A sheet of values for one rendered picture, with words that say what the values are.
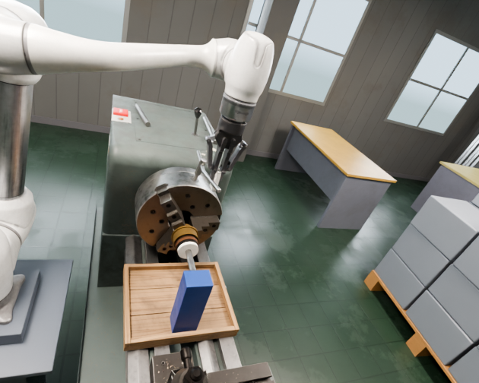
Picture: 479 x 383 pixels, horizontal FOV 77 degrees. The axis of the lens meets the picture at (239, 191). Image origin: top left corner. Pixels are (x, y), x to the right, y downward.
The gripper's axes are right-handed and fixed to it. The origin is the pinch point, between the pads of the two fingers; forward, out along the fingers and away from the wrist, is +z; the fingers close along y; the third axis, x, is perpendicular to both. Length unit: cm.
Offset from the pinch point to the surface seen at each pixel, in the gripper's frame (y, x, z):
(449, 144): 573, 300, 44
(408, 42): 349, 302, -81
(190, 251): -3.5, -6.5, 24.1
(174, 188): -9.1, 9.8, 10.9
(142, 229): -17.0, 9.9, 29.6
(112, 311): -23, 12, 79
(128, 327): -21, -20, 43
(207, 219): 5.1, 7.5, 22.1
